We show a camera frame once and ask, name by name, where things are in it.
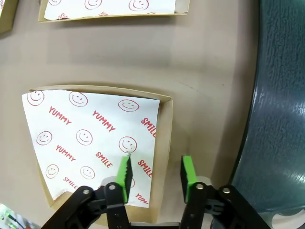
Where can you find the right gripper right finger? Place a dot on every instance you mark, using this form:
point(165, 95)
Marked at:
point(189, 181)

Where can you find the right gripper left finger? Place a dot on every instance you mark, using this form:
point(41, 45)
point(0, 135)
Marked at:
point(121, 181)

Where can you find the brown cardboard food box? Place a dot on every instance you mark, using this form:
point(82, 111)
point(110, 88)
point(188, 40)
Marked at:
point(183, 7)
point(164, 143)
point(9, 19)

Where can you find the white printed paper liner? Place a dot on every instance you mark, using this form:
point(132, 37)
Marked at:
point(83, 119)
point(109, 8)

